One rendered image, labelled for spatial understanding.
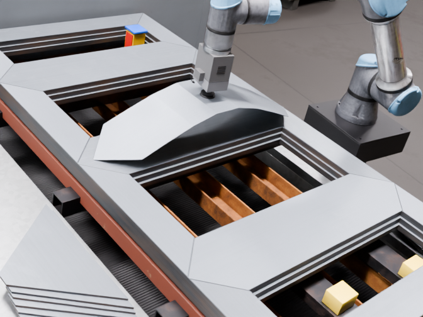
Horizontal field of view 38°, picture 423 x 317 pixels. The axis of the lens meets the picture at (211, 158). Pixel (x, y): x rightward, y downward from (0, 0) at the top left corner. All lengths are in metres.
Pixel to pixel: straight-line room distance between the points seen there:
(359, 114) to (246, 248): 0.97
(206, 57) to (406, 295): 0.76
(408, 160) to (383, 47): 1.90
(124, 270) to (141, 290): 0.08
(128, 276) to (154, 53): 0.82
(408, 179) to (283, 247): 2.24
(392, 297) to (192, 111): 0.68
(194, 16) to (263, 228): 1.45
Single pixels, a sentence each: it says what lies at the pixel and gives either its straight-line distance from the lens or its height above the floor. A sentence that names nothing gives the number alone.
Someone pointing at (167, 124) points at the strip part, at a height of 0.94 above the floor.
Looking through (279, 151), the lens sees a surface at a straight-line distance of 2.11.
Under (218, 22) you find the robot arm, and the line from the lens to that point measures 1.58.
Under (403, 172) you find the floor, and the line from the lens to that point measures 3.65.
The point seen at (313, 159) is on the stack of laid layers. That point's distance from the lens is 1.82.
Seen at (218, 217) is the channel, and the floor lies 0.69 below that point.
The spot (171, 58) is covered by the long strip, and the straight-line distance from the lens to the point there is 2.15.
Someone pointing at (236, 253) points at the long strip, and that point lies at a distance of 1.37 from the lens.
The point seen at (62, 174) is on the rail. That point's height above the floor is 0.78.
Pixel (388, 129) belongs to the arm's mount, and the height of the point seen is 0.77.
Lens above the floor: 1.76
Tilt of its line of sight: 33 degrees down
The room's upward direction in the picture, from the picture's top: 13 degrees clockwise
